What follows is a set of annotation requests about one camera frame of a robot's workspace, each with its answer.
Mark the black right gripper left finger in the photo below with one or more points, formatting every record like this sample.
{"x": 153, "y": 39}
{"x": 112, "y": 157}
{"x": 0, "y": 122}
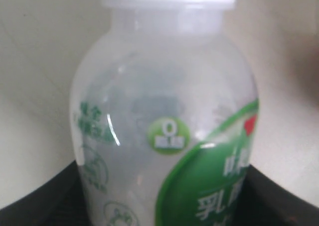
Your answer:
{"x": 59, "y": 202}

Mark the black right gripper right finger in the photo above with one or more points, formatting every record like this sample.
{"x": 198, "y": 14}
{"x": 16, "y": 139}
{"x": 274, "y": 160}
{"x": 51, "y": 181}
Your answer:
{"x": 262, "y": 202}

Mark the white milk bottle green label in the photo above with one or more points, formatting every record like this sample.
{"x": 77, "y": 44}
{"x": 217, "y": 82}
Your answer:
{"x": 162, "y": 115}

